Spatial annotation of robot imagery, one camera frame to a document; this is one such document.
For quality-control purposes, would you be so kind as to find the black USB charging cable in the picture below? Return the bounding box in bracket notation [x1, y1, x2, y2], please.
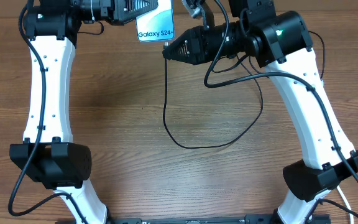
[162, 30, 326, 149]

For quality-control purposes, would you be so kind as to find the white power strip cord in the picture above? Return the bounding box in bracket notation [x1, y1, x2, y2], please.
[336, 185, 355, 224]

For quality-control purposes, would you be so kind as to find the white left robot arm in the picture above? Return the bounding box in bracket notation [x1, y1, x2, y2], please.
[9, 0, 158, 223]

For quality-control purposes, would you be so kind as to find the Samsung Galaxy smartphone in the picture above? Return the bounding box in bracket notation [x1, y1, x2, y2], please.
[136, 0, 175, 42]

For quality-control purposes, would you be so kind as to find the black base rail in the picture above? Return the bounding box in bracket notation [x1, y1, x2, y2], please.
[54, 213, 332, 224]

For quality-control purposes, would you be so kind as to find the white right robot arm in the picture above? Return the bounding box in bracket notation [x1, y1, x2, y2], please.
[163, 1, 358, 223]

